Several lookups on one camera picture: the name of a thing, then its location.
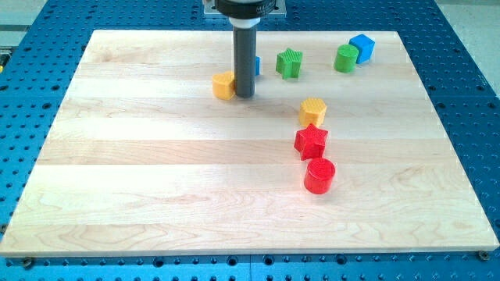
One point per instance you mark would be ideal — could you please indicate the blue triangle block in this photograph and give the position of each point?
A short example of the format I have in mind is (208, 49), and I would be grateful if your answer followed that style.
(257, 65)

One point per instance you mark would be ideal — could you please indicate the red star block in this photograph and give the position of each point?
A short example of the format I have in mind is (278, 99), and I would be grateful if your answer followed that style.
(310, 142)

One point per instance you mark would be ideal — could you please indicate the green star block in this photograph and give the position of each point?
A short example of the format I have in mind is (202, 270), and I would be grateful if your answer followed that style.
(288, 63)

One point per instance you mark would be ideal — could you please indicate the yellow heart block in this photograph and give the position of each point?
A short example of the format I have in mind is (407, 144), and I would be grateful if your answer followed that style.
(223, 85)

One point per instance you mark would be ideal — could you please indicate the yellow hexagon block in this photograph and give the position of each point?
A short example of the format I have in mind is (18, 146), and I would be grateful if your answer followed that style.
(312, 111)

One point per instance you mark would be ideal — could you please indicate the red cylinder block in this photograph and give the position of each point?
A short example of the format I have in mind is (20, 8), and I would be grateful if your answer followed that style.
(319, 175)

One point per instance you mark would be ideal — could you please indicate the light wooden board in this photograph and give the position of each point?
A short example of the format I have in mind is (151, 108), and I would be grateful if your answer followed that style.
(142, 159)

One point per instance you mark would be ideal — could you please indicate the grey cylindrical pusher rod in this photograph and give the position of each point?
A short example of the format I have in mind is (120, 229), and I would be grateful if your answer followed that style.
(244, 46)

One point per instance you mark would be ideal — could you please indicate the green cylinder block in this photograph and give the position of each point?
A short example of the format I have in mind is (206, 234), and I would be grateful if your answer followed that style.
(346, 57)

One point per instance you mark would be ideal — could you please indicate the black robot end flange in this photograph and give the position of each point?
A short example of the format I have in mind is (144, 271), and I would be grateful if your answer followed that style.
(245, 9)

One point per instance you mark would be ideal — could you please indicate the blue cube block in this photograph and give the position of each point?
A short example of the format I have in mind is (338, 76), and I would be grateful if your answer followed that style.
(365, 46)

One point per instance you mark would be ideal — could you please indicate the blue perforated metal table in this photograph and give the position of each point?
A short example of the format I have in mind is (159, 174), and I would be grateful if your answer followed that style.
(439, 44)

